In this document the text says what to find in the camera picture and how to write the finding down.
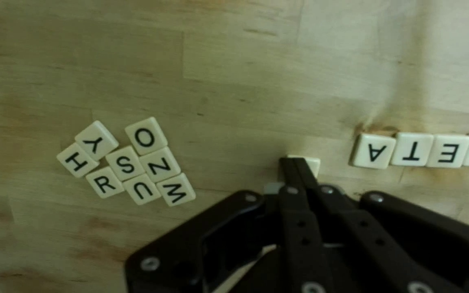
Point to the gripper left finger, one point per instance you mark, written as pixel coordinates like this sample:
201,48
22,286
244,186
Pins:
295,228

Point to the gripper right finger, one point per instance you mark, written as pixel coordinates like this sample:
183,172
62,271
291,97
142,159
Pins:
421,236

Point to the plain white letter block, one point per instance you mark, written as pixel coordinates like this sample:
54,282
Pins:
312,165

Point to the white letter block T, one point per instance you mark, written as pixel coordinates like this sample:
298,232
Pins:
411,149

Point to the white letter block E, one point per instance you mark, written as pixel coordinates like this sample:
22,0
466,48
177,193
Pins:
448,151

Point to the white letter block A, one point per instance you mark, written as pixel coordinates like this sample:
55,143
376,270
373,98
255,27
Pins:
373,151

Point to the white letter block M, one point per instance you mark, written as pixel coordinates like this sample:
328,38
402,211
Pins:
175,190

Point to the white letter block Z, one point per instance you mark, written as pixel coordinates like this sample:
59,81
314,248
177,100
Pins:
160,165

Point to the white letter block U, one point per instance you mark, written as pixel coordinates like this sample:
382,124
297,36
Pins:
141,189

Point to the white letter block O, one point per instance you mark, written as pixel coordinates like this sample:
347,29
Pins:
145,136

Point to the white letter block S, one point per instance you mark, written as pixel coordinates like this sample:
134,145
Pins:
125,163

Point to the white letter block R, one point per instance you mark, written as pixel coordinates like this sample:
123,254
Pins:
105,183

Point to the white letter block Y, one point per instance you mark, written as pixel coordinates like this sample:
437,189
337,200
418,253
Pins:
96,140

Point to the white letter block H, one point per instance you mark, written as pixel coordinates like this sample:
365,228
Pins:
76,160

